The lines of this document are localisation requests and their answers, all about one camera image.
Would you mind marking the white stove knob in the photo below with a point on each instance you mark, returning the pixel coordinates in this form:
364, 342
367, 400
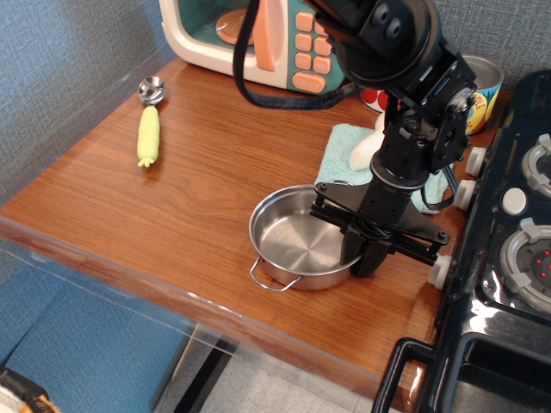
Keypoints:
475, 161
439, 271
464, 194

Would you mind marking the white stove knob upper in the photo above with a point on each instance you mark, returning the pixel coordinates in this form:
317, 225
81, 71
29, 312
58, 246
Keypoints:
475, 161

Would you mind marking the orange plate in microwave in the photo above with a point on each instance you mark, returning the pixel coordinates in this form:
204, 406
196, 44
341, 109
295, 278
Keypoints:
229, 25

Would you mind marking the pineapple slices can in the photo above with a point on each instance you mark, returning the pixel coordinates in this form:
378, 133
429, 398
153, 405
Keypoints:
489, 78

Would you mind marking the spoon with green handle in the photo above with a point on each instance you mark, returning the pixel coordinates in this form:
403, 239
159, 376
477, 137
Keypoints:
151, 92

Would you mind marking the black toy stove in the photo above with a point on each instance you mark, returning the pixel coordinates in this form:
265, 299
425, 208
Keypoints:
492, 348

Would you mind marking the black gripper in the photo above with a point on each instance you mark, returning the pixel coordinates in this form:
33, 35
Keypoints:
377, 220

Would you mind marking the stainless steel pot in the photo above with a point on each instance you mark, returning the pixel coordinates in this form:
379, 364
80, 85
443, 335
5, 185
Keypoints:
295, 249

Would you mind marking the tomato sauce can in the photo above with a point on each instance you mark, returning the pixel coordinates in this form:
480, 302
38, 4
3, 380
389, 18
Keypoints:
375, 99

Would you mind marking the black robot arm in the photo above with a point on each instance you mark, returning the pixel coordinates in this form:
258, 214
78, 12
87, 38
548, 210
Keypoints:
396, 46

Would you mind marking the white stove knob middle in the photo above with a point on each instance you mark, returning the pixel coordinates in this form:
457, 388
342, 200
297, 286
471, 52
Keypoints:
464, 194

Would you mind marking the plush mushroom toy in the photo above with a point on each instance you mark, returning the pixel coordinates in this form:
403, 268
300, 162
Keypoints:
361, 156

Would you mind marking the white stove knob lower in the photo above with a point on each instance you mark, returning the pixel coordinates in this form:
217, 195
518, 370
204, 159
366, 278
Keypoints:
439, 271

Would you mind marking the toy microwave oven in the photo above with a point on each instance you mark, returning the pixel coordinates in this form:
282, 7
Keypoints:
287, 49

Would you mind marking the light blue towel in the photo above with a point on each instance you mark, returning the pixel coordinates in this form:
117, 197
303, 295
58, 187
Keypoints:
335, 164

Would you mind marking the orange black object corner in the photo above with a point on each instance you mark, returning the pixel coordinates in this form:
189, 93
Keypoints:
19, 394

